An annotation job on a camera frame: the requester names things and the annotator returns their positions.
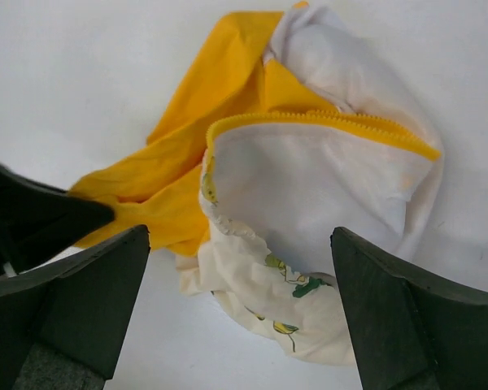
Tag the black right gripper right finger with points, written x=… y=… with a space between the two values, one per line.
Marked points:
x=409 y=328

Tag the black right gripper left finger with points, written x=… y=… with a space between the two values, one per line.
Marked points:
x=62 y=325

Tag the yellow and white kids jacket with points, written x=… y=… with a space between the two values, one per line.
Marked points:
x=284 y=128

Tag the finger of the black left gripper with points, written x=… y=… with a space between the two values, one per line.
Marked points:
x=38 y=221

